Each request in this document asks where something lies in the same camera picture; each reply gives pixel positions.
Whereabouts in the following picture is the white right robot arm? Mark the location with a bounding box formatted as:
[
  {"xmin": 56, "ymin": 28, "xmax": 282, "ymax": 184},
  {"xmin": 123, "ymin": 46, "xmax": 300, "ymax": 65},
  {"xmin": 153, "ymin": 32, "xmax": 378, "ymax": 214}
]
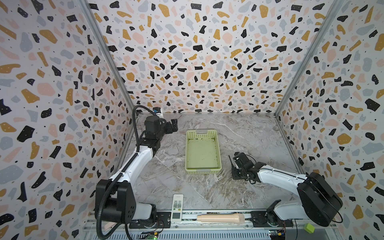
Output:
[{"xmin": 231, "ymin": 152, "xmax": 343, "ymax": 227}]

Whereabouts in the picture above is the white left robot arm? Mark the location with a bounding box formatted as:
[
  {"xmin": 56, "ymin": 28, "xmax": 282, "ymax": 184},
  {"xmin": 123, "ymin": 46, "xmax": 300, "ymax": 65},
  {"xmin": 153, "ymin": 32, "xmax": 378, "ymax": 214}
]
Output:
[{"xmin": 95, "ymin": 115, "xmax": 178, "ymax": 224}]

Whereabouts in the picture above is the light green plastic bin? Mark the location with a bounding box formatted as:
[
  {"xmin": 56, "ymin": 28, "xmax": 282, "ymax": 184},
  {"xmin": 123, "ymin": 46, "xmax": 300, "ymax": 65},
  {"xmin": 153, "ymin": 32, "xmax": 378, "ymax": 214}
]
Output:
[{"xmin": 185, "ymin": 129, "xmax": 222, "ymax": 175}]

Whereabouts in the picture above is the white remote control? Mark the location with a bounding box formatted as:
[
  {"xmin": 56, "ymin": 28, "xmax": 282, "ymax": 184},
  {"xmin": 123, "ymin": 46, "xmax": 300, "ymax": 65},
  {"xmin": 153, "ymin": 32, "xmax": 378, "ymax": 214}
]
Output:
[{"xmin": 171, "ymin": 194, "xmax": 184, "ymax": 223}]

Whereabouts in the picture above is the small green cube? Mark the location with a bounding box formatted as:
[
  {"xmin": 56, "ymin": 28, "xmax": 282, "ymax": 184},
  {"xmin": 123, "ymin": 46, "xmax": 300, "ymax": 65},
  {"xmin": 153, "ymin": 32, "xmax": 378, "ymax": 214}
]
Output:
[{"xmin": 303, "ymin": 223, "xmax": 315, "ymax": 234}]

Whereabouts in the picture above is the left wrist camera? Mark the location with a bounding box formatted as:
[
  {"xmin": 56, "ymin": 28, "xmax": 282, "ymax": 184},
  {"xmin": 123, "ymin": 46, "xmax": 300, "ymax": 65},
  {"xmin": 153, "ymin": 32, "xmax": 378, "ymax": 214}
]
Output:
[{"xmin": 153, "ymin": 107, "xmax": 163, "ymax": 118}]

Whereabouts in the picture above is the beige wooden handle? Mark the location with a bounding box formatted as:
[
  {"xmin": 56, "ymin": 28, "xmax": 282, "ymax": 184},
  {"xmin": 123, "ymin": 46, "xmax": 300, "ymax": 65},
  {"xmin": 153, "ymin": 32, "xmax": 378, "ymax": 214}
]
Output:
[{"xmin": 197, "ymin": 213, "xmax": 245, "ymax": 225}]

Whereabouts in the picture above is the metal base rail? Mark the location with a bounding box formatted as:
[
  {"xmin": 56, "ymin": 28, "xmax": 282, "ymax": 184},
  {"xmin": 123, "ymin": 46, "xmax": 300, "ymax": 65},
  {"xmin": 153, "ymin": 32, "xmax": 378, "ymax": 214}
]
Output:
[{"xmin": 80, "ymin": 208, "xmax": 337, "ymax": 240}]

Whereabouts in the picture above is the black corrugated cable hose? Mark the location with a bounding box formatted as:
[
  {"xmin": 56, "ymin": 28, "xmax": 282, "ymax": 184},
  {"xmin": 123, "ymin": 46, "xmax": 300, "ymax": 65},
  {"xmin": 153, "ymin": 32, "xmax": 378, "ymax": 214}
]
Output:
[{"xmin": 95, "ymin": 104, "xmax": 158, "ymax": 240}]

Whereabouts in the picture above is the aluminium corner frame post left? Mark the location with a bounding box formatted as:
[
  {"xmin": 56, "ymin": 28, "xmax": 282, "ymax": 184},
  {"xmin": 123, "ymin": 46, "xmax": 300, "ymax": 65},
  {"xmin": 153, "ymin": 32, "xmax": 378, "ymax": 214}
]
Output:
[{"xmin": 78, "ymin": 0, "xmax": 134, "ymax": 113}]

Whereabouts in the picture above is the aluminium corner frame post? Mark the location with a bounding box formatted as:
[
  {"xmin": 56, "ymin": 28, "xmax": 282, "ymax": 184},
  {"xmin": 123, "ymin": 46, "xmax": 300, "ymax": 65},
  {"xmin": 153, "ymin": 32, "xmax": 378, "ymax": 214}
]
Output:
[
  {"xmin": 274, "ymin": 0, "xmax": 344, "ymax": 119},
  {"xmin": 78, "ymin": 0, "xmax": 134, "ymax": 113}
]

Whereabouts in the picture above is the aluminium corner frame post right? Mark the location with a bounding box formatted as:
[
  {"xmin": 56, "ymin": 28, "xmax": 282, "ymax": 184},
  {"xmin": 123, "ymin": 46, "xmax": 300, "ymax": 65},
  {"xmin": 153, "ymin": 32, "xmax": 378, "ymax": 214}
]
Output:
[{"xmin": 274, "ymin": 0, "xmax": 344, "ymax": 119}]

